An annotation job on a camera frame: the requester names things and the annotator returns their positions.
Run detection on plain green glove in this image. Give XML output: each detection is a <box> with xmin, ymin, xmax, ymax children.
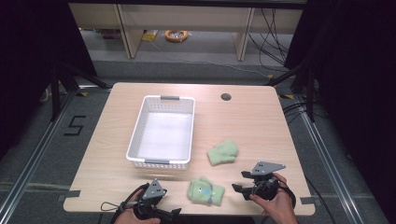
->
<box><xmin>206</xmin><ymin>139</ymin><xmax>240</xmax><ymax>166</ymax></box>

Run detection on thin white floor cable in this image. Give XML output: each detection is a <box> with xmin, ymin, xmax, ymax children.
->
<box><xmin>148</xmin><ymin>39</ymin><xmax>273</xmax><ymax>78</ymax></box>

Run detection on bundle of black cables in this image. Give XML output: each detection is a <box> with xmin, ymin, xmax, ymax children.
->
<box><xmin>247</xmin><ymin>8</ymin><xmax>291</xmax><ymax>67</ymax></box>

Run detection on green glove with coloured patches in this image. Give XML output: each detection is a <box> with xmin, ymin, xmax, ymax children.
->
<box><xmin>186</xmin><ymin>175</ymin><xmax>226</xmax><ymax>206</ymax></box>

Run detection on beige wooden shelf unit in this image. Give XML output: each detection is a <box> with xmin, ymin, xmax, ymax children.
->
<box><xmin>68</xmin><ymin>3</ymin><xmax>304</xmax><ymax>63</ymax></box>

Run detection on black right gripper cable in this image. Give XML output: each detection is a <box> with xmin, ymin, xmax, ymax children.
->
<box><xmin>274</xmin><ymin>177</ymin><xmax>337</xmax><ymax>224</ymax></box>

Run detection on yellow packet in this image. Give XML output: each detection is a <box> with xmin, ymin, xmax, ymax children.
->
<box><xmin>141</xmin><ymin>29</ymin><xmax>160</xmax><ymax>43</ymax></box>

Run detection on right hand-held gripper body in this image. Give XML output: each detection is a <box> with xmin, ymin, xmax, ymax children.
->
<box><xmin>249</xmin><ymin>161</ymin><xmax>287</xmax><ymax>201</ymax></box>

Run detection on white perforated plastic basket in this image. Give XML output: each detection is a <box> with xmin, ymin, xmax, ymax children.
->
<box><xmin>125</xmin><ymin>94</ymin><xmax>196</xmax><ymax>171</ymax></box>

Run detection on person's left hand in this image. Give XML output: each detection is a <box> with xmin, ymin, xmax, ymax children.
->
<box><xmin>113</xmin><ymin>189</ymin><xmax>162</xmax><ymax>224</ymax></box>

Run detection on orange cable coil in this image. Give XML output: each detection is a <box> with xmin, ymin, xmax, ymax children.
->
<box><xmin>163</xmin><ymin>29</ymin><xmax>190</xmax><ymax>43</ymax></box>

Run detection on black curtain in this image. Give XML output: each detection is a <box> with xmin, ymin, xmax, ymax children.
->
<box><xmin>0</xmin><ymin>0</ymin><xmax>98</xmax><ymax>160</ymax></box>
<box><xmin>284</xmin><ymin>0</ymin><xmax>396</xmax><ymax>223</ymax></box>

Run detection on person's right hand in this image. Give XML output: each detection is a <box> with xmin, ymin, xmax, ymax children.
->
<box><xmin>248</xmin><ymin>173</ymin><xmax>300</xmax><ymax>224</ymax></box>

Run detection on black metal stand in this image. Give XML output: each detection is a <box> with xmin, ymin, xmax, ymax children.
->
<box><xmin>264</xmin><ymin>61</ymin><xmax>316</xmax><ymax>123</ymax></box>
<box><xmin>49</xmin><ymin>61</ymin><xmax>110</xmax><ymax>122</ymax></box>

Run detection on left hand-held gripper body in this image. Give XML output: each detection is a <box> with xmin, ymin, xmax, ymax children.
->
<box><xmin>133</xmin><ymin>178</ymin><xmax>167</xmax><ymax>219</ymax></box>

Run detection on black floor cables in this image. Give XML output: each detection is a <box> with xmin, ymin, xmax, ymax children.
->
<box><xmin>281</xmin><ymin>101</ymin><xmax>312</xmax><ymax>126</ymax></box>

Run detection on metal floor rail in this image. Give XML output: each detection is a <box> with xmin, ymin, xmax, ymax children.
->
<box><xmin>293</xmin><ymin>92</ymin><xmax>366</xmax><ymax>224</ymax></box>
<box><xmin>0</xmin><ymin>91</ymin><xmax>77</xmax><ymax>217</ymax></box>

